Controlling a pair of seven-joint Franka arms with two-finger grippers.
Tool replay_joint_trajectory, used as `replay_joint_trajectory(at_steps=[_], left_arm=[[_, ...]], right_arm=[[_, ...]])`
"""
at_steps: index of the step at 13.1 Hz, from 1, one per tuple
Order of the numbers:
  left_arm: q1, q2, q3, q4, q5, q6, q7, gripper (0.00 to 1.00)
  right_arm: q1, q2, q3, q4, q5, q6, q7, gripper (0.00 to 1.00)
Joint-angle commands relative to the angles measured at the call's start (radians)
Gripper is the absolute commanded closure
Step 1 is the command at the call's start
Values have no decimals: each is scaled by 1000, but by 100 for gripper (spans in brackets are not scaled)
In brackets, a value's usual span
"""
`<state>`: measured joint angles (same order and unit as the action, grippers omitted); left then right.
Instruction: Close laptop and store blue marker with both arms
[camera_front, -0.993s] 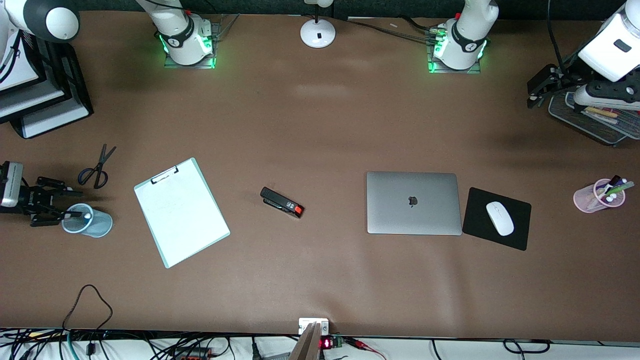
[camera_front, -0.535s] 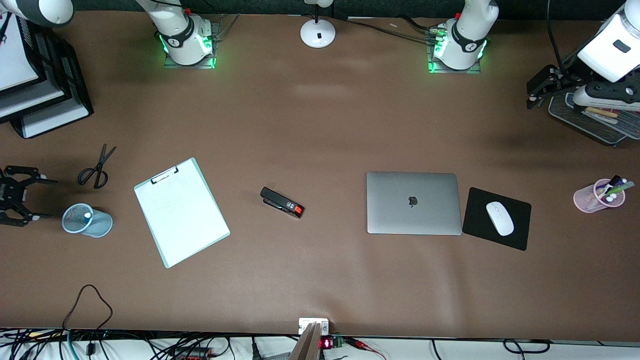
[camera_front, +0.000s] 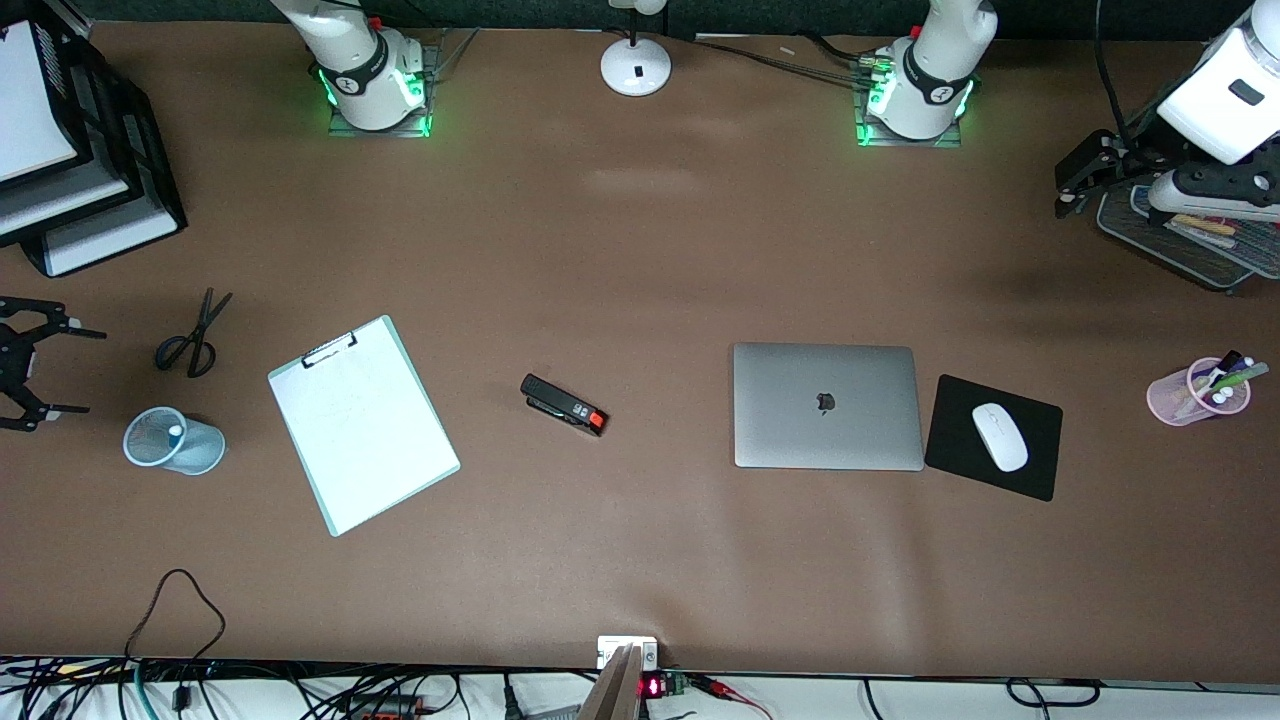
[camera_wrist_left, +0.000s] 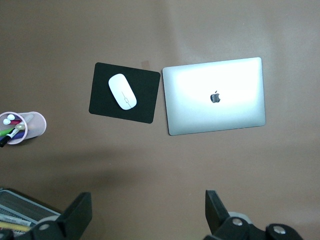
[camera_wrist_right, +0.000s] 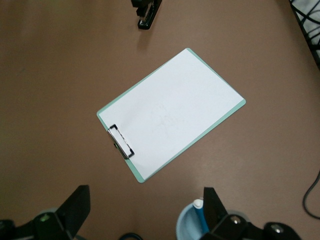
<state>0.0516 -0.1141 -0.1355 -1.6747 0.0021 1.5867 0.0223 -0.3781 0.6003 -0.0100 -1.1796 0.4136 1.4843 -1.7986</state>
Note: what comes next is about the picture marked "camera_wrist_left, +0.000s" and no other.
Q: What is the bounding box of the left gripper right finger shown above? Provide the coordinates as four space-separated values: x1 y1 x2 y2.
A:
203 189 305 240

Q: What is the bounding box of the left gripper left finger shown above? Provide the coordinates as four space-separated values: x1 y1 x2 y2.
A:
0 191 93 240

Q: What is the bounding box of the silver laptop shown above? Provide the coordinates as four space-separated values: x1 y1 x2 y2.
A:
161 56 267 137

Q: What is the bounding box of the purple marker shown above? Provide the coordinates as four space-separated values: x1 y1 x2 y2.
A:
9 131 27 141

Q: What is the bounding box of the black marker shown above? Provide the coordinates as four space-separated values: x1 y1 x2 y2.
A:
0 127 18 149

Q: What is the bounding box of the green marker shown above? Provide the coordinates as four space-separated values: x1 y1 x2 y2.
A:
0 128 17 138

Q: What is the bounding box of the grey mesh desk tray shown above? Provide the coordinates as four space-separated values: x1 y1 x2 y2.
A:
0 186 63 240

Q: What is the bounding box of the yellow pencil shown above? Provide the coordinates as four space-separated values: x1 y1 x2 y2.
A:
4 223 33 236

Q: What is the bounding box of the pink mesh pen cup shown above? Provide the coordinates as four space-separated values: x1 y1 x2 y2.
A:
0 111 47 146

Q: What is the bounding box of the white computer mouse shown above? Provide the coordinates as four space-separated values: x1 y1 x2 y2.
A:
108 73 138 111

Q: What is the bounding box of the black mouse pad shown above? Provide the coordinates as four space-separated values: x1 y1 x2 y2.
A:
88 62 161 124

